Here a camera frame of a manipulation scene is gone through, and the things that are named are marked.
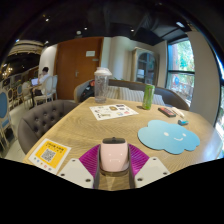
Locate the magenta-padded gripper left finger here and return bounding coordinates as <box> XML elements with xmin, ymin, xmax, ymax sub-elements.
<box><xmin>57</xmin><ymin>143</ymin><xmax>102</xmax><ymax>190</ymax></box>

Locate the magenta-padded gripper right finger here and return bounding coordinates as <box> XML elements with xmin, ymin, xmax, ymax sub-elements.
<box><xmin>127</xmin><ymin>143</ymin><xmax>172</xmax><ymax>190</ymax></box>

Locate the pink computer mouse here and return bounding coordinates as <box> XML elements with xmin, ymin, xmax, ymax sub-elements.
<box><xmin>99</xmin><ymin>136</ymin><xmax>130</xmax><ymax>177</ymax></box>

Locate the blue cloud-shaped mouse pad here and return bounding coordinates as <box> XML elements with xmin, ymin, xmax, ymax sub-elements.
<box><xmin>137</xmin><ymin>119</ymin><xmax>201</xmax><ymax>156</ymax></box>

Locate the yellow code card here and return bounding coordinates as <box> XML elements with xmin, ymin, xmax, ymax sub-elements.
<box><xmin>28</xmin><ymin>137</ymin><xmax>72</xmax><ymax>175</ymax></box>

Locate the white sticker sheet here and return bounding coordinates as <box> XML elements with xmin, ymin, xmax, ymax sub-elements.
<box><xmin>89</xmin><ymin>103</ymin><xmax>140</xmax><ymax>122</ymax></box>

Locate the black and red flat box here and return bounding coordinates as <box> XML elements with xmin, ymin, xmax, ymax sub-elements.
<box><xmin>157</xmin><ymin>106</ymin><xmax>177</xmax><ymax>118</ymax></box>

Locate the small teal pack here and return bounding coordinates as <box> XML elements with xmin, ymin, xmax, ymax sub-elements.
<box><xmin>177</xmin><ymin>119</ymin><xmax>190</xmax><ymax>127</ymax></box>

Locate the white tube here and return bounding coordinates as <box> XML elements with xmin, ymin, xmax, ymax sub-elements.
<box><xmin>170</xmin><ymin>106</ymin><xmax>185</xmax><ymax>118</ymax></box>

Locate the grey tufted armchair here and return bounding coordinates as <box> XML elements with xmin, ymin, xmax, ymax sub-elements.
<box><xmin>17</xmin><ymin>99</ymin><xmax>81</xmax><ymax>155</ymax></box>

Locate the striped cushion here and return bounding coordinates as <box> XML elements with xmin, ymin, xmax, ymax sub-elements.
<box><xmin>118</xmin><ymin>86</ymin><xmax>145</xmax><ymax>103</ymax></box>
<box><xmin>106</xmin><ymin>85</ymin><xmax>120</xmax><ymax>100</ymax></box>
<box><xmin>152</xmin><ymin>93</ymin><xmax>166</xmax><ymax>107</ymax></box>

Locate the green drink can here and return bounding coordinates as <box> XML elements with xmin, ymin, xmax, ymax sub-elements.
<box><xmin>141</xmin><ymin>83</ymin><xmax>156</xmax><ymax>111</ymax></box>

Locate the black backpack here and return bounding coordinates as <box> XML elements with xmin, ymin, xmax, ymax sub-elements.
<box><xmin>79</xmin><ymin>79</ymin><xmax>96</xmax><ymax>103</ymax></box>

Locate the grey curved sofa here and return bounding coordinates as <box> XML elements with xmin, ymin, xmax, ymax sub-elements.
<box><xmin>73</xmin><ymin>78</ymin><xmax>190</xmax><ymax>112</ymax></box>

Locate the clear plastic shaker bottle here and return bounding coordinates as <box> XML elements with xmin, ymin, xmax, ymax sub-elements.
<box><xmin>93</xmin><ymin>66</ymin><xmax>113</xmax><ymax>104</ymax></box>

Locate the person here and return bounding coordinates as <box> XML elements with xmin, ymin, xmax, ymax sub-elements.
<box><xmin>31</xmin><ymin>66</ymin><xmax>51</xmax><ymax>98</ymax></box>

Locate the arched glass-door cabinet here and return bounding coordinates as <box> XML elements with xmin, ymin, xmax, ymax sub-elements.
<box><xmin>130</xmin><ymin>46</ymin><xmax>160</xmax><ymax>87</ymax></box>

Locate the brown wooden door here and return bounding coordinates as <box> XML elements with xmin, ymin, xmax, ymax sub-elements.
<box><xmin>54</xmin><ymin>36</ymin><xmax>104</xmax><ymax>101</ymax></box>

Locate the dark-framed window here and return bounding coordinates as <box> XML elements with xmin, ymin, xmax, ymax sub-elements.
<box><xmin>165</xmin><ymin>38</ymin><xmax>196</xmax><ymax>108</ymax></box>

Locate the blue-backed white chair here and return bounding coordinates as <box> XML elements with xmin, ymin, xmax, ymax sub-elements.
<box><xmin>0</xmin><ymin>90</ymin><xmax>14</xmax><ymax>151</ymax></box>

